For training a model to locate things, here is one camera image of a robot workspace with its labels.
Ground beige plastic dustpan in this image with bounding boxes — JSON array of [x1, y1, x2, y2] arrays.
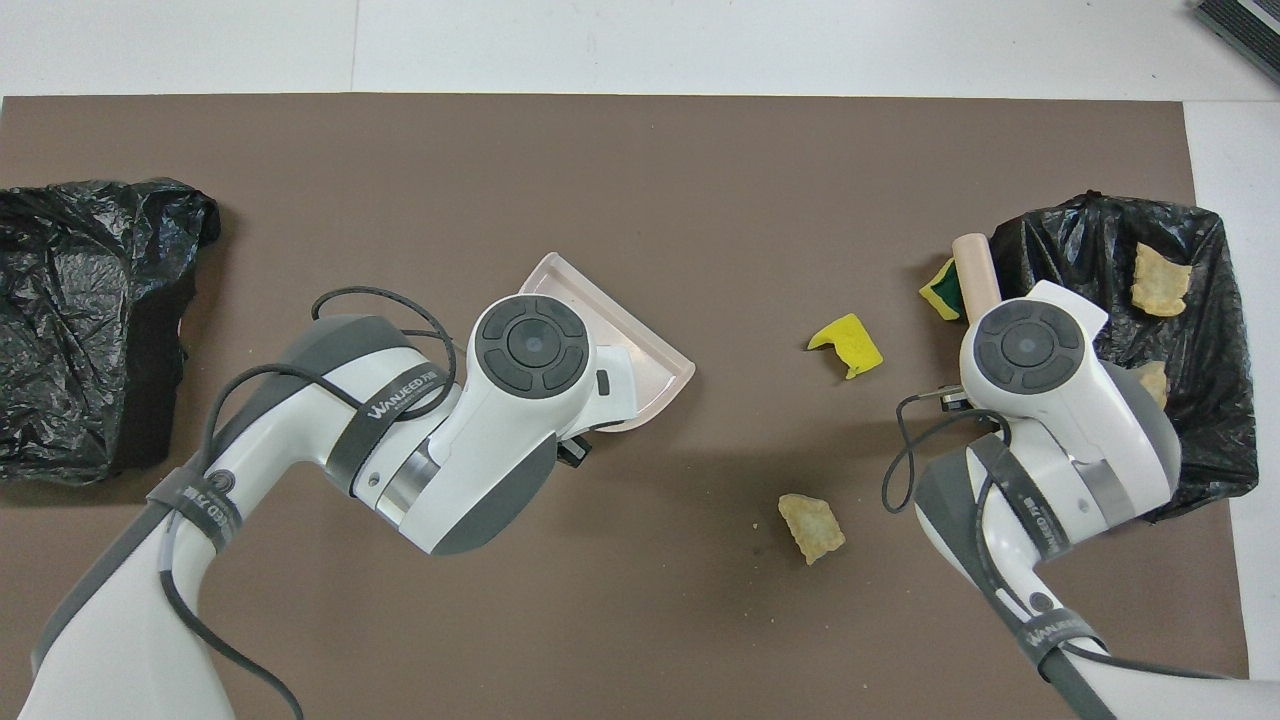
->
[[517, 251, 697, 434]]

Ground beige brush black bristles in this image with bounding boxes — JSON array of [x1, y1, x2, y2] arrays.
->
[[951, 232, 1003, 324]]

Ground jagged beige chunk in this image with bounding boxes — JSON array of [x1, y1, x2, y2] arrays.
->
[[1130, 242, 1194, 319]]

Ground black bag lined bin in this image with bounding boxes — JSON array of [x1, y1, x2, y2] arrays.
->
[[0, 178, 222, 487], [985, 190, 1260, 523]]

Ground green yellow sponge piece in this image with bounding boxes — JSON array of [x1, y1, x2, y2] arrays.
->
[[918, 256, 966, 322]]

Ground notched yellow sponge piece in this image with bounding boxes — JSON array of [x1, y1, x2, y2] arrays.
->
[[806, 313, 885, 381]]

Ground pale beige foam chunk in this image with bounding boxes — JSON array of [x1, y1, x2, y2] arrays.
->
[[778, 493, 847, 566]]

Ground brown table mat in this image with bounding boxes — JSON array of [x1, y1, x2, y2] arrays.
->
[[0, 93, 1251, 720]]

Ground dark grey ribbed device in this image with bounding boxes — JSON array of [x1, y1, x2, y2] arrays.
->
[[1190, 0, 1280, 83]]

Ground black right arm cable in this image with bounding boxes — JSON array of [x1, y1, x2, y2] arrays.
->
[[881, 388, 1246, 686]]

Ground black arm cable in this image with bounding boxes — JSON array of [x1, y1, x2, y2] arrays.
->
[[881, 388, 1246, 686], [155, 285, 461, 720]]

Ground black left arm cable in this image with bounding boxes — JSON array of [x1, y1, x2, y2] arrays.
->
[[155, 285, 461, 720]]

